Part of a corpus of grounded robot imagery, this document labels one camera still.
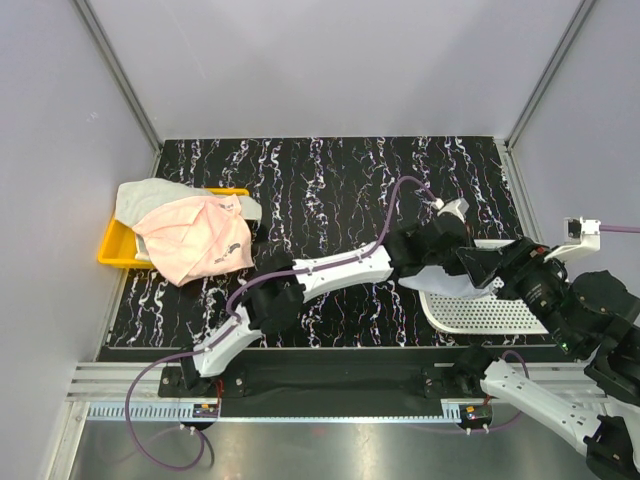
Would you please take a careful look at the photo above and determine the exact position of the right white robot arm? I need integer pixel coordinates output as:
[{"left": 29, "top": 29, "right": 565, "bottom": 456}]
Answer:
[{"left": 446, "top": 238, "right": 639, "bottom": 479}]

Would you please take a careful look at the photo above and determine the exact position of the black marble pattern mat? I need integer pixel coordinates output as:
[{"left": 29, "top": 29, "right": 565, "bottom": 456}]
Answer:
[{"left": 107, "top": 137, "right": 571, "bottom": 349}]

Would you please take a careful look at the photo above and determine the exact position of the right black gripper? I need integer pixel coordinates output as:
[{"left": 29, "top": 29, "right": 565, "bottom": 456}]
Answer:
[{"left": 454, "top": 232, "right": 585, "bottom": 352}]

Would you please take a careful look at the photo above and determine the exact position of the cream white towel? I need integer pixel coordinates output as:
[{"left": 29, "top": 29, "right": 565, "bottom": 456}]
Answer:
[{"left": 115, "top": 178, "right": 262, "bottom": 229}]

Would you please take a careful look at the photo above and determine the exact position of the white perforated plastic basket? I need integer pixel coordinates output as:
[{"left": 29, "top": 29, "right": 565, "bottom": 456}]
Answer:
[{"left": 418, "top": 238, "right": 551, "bottom": 335}]

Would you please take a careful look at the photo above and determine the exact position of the right aluminium frame post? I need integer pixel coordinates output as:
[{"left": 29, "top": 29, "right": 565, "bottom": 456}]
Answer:
[{"left": 504, "top": 0, "right": 598, "bottom": 152}]

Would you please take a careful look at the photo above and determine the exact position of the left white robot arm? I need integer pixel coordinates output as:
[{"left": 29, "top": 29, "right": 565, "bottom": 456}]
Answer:
[{"left": 180, "top": 212, "right": 475, "bottom": 396}]

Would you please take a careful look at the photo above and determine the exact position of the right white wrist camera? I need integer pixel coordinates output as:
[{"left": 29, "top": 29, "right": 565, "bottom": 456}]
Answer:
[{"left": 544, "top": 217, "right": 601, "bottom": 263}]

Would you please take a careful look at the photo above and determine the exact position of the yellow plastic tray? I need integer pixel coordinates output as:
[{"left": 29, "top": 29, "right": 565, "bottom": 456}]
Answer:
[{"left": 98, "top": 188, "right": 258, "bottom": 268}]

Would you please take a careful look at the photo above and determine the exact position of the aluminium frame post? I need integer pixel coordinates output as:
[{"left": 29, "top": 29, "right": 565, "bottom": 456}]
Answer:
[
  {"left": 70, "top": 0, "right": 163, "bottom": 153},
  {"left": 504, "top": 0, "right": 598, "bottom": 152}
]

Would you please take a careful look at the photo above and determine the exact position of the pink towel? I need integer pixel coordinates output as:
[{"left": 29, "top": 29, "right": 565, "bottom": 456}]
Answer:
[{"left": 132, "top": 195, "right": 254, "bottom": 286}]

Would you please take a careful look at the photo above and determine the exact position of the left aluminium frame post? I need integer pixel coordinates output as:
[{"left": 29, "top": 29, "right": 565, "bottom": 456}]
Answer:
[{"left": 70, "top": 0, "right": 163, "bottom": 153}]

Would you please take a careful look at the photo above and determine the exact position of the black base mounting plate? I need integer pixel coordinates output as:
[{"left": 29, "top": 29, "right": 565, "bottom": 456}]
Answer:
[{"left": 158, "top": 347, "right": 514, "bottom": 419}]

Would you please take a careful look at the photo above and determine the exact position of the light blue towel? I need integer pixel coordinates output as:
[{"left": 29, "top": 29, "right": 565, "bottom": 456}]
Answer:
[{"left": 399, "top": 265, "right": 491, "bottom": 298}]

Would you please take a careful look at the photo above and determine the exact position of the slotted cable duct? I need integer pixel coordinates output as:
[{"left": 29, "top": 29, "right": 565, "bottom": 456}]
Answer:
[{"left": 88, "top": 402, "right": 220, "bottom": 422}]

